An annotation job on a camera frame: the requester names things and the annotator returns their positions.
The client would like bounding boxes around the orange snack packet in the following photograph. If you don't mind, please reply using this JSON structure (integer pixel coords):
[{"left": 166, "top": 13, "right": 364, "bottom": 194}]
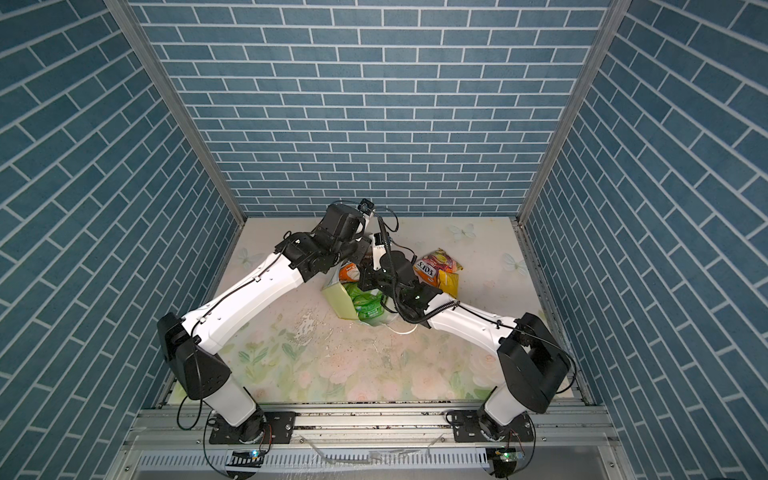
[{"left": 413, "top": 248, "right": 463, "bottom": 287}]

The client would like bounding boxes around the green snack packet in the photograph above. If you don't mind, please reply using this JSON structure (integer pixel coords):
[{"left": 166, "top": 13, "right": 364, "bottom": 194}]
[{"left": 344, "top": 283, "right": 386, "bottom": 321}]

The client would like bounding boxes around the colourful paper gift bag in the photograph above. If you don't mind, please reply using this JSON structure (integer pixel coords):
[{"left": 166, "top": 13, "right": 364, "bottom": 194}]
[{"left": 321, "top": 262, "right": 416, "bottom": 335}]

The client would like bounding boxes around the multicolour snack packet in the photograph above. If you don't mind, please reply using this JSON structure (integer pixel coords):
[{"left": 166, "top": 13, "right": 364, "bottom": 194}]
[{"left": 338, "top": 262, "right": 360, "bottom": 283}]

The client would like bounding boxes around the yellow snack packet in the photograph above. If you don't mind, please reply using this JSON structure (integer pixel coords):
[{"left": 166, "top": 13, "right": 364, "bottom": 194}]
[{"left": 438, "top": 270, "right": 459, "bottom": 299}]

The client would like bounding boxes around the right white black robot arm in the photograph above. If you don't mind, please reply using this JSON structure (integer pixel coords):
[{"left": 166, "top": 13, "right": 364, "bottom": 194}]
[{"left": 357, "top": 251, "right": 572, "bottom": 441}]

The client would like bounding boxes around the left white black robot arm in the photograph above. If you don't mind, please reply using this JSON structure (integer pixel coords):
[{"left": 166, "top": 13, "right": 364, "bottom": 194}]
[{"left": 157, "top": 199, "right": 375, "bottom": 443}]

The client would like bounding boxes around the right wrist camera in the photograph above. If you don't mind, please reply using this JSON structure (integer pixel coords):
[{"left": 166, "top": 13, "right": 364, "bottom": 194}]
[{"left": 372, "top": 232, "right": 387, "bottom": 271}]

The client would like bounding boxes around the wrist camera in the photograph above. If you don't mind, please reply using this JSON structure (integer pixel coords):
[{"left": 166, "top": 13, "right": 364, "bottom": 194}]
[
  {"left": 372, "top": 232, "right": 387, "bottom": 271},
  {"left": 357, "top": 199, "right": 376, "bottom": 231}
]

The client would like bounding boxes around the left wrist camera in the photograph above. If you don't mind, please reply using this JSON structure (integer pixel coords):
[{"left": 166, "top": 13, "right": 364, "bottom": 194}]
[{"left": 357, "top": 199, "right": 376, "bottom": 231}]

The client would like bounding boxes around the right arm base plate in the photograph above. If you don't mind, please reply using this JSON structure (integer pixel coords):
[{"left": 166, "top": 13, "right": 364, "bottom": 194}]
[{"left": 444, "top": 409, "right": 535, "bottom": 443}]

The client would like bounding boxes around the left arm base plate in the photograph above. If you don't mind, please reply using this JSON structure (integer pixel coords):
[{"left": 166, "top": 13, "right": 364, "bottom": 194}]
[{"left": 206, "top": 410, "right": 297, "bottom": 445}]

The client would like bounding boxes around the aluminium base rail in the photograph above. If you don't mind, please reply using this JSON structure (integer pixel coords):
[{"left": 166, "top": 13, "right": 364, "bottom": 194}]
[{"left": 107, "top": 400, "right": 633, "bottom": 479}]

